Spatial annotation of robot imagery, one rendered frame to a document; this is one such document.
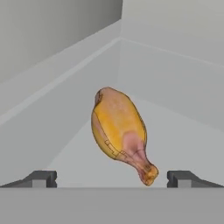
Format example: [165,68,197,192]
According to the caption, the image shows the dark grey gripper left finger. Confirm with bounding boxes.
[0,170,58,189]

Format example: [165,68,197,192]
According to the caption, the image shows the yellow chicken drumstick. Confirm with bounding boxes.
[90,86,160,187]

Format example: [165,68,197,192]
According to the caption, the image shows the white fridge interior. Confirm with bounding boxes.
[0,0,224,189]

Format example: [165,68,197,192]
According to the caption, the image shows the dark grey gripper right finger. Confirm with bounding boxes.
[166,170,224,189]

